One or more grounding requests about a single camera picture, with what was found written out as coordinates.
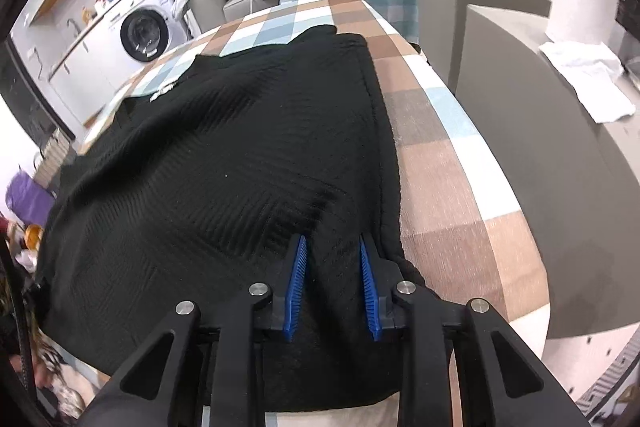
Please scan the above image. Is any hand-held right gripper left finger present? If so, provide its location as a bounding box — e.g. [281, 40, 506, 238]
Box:
[82, 234, 308, 427]

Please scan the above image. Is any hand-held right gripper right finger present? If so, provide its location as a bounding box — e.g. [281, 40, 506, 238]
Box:
[359, 234, 591, 427]

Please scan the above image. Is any black knit sweater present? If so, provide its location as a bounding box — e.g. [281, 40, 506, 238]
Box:
[32, 24, 433, 413]

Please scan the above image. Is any brown blue checkered blanket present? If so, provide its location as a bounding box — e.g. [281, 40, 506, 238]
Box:
[80, 0, 551, 427]

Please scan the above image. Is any low beige cabinet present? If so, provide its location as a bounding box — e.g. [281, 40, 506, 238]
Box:
[452, 2, 640, 343]

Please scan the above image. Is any grey striped rug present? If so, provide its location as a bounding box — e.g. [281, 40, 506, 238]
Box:
[575, 347, 636, 418]

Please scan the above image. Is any orange round container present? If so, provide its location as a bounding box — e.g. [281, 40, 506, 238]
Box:
[22, 224, 43, 253]

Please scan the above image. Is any white ribbed rack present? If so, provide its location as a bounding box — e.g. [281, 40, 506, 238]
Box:
[40, 132, 76, 172]

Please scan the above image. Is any tall beige cabinet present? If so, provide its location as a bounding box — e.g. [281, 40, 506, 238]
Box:
[416, 0, 556, 95]

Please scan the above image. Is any purple bag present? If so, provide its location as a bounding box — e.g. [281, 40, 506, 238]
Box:
[5, 171, 56, 228]

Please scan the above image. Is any teal plaid table cover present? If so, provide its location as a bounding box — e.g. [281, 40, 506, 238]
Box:
[277, 0, 420, 45]

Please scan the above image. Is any white washing machine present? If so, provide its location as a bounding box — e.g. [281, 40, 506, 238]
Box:
[107, 0, 188, 62]

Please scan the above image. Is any white kitchen base cabinet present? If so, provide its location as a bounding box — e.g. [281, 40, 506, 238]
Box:
[47, 14, 131, 128]

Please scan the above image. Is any white paper towel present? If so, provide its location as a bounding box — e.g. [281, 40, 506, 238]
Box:
[537, 39, 637, 124]

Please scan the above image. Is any black glass cabinet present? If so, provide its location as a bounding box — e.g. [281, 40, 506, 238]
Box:
[0, 39, 76, 152]

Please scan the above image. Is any black cable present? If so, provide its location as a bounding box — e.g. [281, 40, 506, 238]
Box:
[0, 237, 38, 408]

